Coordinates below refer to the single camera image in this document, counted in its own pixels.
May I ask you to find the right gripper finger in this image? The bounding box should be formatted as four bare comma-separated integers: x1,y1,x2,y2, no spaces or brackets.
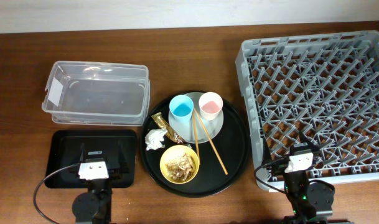
262,138,272,161
299,131,319,152

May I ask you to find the white tissue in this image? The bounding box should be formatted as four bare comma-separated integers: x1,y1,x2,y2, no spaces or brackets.
144,128,167,151

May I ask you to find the gold snack wrapper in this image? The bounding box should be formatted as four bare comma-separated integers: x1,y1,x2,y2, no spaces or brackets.
151,112,185,144

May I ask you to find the yellow bowl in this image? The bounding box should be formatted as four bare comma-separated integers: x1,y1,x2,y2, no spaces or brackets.
159,145,200,184

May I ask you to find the food scraps and rice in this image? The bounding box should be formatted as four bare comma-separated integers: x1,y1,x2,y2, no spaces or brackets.
166,153,195,182

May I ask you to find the pink cup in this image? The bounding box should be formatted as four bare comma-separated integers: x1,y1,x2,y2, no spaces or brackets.
199,92,223,121

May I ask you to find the blue cup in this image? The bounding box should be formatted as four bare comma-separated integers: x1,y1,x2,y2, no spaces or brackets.
169,95,194,123

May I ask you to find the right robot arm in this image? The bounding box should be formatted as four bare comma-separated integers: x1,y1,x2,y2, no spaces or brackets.
259,131,335,223

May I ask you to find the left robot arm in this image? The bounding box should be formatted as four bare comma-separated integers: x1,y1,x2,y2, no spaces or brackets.
72,143,129,224

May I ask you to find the grey dishwasher rack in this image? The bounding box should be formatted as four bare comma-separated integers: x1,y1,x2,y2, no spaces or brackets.
235,30,379,192

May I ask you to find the clear plastic waste bin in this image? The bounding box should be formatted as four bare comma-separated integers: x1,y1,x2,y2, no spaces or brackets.
42,61,151,126

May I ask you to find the black rectangular tray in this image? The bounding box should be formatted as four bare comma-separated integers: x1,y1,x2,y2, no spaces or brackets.
46,130,137,189

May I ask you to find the round black serving tray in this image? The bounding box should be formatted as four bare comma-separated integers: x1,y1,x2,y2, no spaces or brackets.
139,96,251,197

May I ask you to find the grey round plate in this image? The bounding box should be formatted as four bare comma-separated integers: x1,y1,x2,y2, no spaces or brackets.
168,92,224,144

